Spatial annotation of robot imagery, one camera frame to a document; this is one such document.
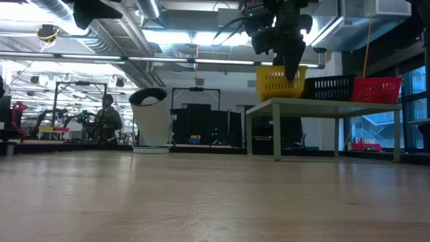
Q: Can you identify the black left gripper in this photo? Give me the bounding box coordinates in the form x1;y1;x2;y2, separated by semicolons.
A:
72;0;124;31

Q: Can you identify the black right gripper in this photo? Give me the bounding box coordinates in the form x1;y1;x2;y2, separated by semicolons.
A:
243;0;314;81

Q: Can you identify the yellow plastic basket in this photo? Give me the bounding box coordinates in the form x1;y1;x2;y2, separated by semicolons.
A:
255;65;308;103

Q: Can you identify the black plastic basket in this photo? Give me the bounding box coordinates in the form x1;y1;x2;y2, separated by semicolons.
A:
301;74;357;102

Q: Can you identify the green perforated metal shelf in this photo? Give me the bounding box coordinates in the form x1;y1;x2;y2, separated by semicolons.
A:
245;97;402;163

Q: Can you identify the red plastic basket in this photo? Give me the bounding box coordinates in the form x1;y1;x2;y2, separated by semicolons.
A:
350;77;404;105

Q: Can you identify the long ceiling light strip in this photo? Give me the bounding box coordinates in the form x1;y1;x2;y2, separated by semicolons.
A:
0;50;325;70

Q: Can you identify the black cabinet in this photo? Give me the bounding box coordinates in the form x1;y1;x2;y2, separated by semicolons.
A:
170;103;243;147

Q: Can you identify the person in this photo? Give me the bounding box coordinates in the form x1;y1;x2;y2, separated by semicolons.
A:
93;93;124;142

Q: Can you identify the red floor machine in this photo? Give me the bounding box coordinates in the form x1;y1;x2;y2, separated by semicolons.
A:
349;137;383;153

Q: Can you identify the white background table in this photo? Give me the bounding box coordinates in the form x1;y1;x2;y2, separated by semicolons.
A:
38;126;72;140

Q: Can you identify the silver ceiling air duct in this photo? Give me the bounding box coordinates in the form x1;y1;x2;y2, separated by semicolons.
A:
28;0;118;56

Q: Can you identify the hanging black cable reel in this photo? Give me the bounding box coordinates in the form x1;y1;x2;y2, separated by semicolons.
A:
36;24;61;44

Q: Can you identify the black metal rig frame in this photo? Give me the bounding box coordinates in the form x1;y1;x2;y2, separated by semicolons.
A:
171;86;222;112
51;80;108;132

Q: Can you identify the yellow hanging cable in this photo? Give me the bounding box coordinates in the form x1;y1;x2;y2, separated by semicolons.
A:
361;0;377;79

